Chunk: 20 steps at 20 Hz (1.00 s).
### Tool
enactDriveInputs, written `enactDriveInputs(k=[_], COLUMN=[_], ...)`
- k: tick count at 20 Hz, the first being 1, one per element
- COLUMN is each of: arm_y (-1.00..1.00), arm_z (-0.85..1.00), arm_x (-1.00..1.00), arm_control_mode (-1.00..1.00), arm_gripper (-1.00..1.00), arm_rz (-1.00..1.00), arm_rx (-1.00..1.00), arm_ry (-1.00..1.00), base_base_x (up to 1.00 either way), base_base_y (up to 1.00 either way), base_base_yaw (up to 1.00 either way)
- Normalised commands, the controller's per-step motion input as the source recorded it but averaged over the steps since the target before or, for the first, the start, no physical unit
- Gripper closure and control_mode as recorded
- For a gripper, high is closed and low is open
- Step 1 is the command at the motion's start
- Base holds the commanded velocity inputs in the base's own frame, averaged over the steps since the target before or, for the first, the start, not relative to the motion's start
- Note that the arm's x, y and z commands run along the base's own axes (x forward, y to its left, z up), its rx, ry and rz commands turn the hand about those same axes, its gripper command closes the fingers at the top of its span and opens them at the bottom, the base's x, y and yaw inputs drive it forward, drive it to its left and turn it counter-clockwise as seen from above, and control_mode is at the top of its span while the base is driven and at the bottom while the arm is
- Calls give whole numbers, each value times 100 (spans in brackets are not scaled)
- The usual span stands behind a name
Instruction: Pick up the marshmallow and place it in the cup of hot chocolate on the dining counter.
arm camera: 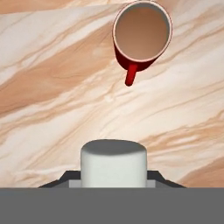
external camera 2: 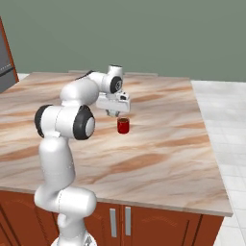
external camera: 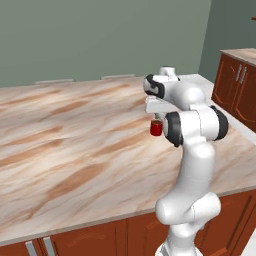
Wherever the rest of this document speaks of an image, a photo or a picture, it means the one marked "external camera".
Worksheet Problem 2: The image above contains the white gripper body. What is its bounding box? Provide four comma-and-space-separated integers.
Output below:
144, 95, 180, 116

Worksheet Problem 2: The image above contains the red cup of hot chocolate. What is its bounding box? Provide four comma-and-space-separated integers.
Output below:
149, 118, 164, 137

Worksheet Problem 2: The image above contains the brown cupboard run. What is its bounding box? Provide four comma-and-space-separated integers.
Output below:
211, 47, 256, 133

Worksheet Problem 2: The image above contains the brown cupboard door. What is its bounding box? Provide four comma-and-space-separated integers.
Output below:
0, 240, 40, 256
194, 189, 256, 256
126, 210, 172, 256
37, 218, 129, 256

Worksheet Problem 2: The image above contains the grey cupboard handle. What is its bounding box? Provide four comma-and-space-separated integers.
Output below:
42, 235, 57, 256
25, 240, 39, 256

